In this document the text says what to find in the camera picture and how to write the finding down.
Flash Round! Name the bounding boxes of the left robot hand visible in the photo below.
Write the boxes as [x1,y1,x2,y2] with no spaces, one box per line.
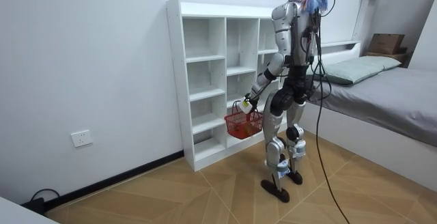
[238,94,260,115]

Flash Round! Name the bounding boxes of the red plastic shopping basket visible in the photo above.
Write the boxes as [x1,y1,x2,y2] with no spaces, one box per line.
[223,100,265,141]

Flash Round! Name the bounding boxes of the orange soft toy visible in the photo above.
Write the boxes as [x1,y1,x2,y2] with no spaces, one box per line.
[234,124,261,140]

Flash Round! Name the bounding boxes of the robot legs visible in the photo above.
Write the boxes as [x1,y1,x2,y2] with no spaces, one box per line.
[260,89,308,204]

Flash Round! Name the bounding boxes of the white open shelf unit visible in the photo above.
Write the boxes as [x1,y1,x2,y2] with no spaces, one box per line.
[165,0,292,172]

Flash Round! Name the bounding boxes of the robot body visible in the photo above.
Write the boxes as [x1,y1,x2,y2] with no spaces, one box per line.
[271,0,324,107]

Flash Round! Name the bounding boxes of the pale green pillow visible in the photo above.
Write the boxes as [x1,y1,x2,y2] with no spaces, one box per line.
[351,55,402,72]
[306,59,385,87]

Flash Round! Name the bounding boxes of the brown cardboard box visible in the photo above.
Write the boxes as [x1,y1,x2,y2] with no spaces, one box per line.
[367,33,406,55]

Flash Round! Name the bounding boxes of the white desk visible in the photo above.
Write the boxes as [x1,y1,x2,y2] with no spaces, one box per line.
[0,196,59,224]

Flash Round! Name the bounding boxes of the black floor cable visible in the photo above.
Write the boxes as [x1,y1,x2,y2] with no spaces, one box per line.
[313,12,352,224]

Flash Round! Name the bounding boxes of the white wall cable duct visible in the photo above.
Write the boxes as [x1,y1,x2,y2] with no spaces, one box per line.
[351,0,372,42]

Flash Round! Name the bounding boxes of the grey bed with white frame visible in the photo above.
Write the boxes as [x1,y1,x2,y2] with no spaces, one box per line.
[300,40,437,193]

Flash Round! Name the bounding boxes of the white wall socket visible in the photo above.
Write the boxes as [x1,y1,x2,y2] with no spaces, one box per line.
[70,130,94,148]

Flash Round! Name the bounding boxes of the black power adapter with cable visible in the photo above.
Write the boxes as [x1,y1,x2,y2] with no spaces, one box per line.
[20,188,61,215]

